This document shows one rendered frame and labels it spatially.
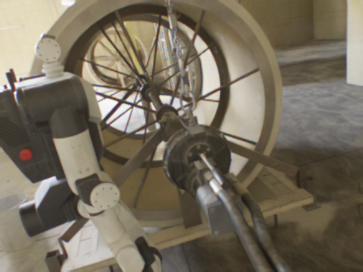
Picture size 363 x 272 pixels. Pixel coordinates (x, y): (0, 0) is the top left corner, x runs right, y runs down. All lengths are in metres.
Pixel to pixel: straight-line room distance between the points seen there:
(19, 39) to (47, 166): 11.62
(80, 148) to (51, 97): 0.15
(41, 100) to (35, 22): 11.67
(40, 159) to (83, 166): 0.19
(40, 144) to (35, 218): 0.26
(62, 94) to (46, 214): 0.45
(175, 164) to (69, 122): 0.54
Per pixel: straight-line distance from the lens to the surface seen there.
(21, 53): 12.59
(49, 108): 0.82
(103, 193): 0.88
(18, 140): 1.00
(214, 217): 1.05
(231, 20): 2.09
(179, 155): 1.22
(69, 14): 1.98
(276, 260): 0.85
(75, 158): 0.85
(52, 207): 1.11
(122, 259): 1.00
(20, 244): 2.97
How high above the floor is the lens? 1.44
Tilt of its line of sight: 19 degrees down
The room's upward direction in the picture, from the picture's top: 11 degrees counter-clockwise
